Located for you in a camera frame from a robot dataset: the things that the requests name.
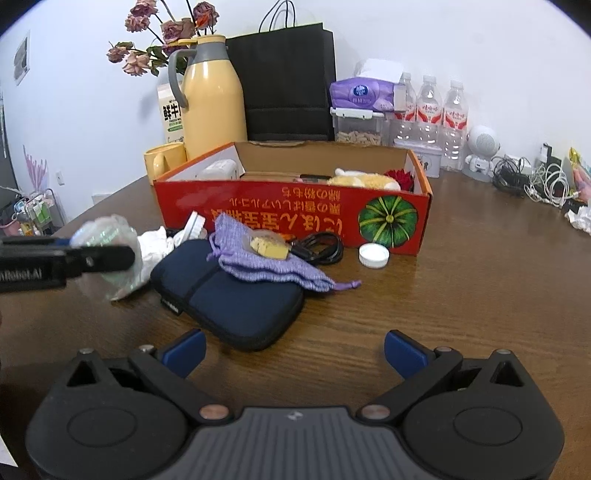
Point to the red artificial rose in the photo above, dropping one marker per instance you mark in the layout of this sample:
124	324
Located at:
400	177

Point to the purple tissue pack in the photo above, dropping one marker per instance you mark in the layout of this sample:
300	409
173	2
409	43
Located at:
360	94

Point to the white tissue paper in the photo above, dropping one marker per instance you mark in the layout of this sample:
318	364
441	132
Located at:
152	244

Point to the pink feather decoration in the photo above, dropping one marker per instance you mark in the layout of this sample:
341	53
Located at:
36	170

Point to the colourful snack packet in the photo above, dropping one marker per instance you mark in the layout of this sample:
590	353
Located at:
581	177

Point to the wall picture frame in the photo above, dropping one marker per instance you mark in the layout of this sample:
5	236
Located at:
21	57

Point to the clear seed container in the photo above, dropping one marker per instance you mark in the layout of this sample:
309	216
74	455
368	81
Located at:
358	131

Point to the black paper bag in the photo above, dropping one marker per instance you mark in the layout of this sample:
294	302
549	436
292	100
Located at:
286	83

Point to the small black upright device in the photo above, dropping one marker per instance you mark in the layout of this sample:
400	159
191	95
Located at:
548	154

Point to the yellow thermos jug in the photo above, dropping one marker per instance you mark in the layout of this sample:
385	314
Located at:
214	106

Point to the crumpled white tissue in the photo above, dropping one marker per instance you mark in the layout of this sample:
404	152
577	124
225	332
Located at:
579	219

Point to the red cardboard box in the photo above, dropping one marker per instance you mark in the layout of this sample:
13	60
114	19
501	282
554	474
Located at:
286	212

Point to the white plastic bottle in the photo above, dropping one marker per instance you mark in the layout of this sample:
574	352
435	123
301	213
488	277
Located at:
217	170

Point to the white bottle cap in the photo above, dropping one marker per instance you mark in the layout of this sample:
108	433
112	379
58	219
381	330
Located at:
374	255

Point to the yellow mug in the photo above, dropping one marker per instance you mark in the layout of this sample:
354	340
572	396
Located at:
159	161

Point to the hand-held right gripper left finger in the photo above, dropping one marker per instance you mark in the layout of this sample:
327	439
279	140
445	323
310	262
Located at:
187	350

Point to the iridescent glitter bag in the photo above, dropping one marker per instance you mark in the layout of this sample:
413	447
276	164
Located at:
104	230

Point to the clear water bottle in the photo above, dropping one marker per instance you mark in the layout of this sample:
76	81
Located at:
405	120
429	115
455	124

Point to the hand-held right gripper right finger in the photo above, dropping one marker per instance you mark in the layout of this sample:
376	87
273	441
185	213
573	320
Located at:
406	353

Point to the metal storage rack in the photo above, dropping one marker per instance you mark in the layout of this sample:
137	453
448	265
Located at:
32	212

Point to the navy zip pouch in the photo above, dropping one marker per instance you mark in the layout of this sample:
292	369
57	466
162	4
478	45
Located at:
231	304

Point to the white robot-shaped speaker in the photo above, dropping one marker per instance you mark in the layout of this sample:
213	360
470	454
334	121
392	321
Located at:
482	141

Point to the white wall panel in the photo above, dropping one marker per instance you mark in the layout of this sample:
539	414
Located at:
100	199

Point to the white metal tin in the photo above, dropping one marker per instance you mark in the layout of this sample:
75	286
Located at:
427	161

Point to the white charger plug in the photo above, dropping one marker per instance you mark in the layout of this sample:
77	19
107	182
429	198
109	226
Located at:
194	226

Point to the dried pink flower bouquet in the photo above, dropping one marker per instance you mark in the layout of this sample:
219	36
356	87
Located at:
173	30

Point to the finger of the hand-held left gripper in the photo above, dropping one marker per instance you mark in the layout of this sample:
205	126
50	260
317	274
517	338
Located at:
101	258
27	242

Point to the white milk carton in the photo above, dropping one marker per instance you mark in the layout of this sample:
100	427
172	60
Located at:
171	115

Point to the small yellow wrapped block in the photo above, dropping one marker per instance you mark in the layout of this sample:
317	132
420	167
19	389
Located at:
272	251

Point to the yellow and white plush toy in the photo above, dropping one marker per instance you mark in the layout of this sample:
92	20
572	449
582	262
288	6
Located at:
364	180

